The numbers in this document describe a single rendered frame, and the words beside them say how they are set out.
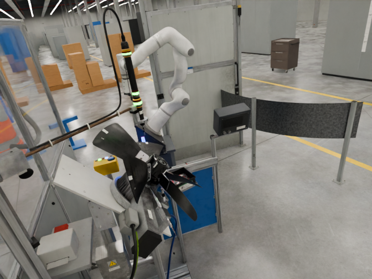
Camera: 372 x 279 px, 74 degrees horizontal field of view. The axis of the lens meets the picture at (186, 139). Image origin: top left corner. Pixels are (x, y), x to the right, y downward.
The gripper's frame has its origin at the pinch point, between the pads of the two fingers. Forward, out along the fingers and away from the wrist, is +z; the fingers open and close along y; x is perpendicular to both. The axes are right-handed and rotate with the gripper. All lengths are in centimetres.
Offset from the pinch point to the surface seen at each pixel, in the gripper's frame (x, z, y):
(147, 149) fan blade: 36.4, 23.8, -0.4
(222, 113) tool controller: 19, 19, -61
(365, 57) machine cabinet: -267, 90, -540
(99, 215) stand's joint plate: 69, 37, 33
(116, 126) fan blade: 42.1, 1.9, 14.0
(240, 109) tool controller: 19, 20, -75
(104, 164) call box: 19, 36, 30
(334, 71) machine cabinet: -331, 129, -527
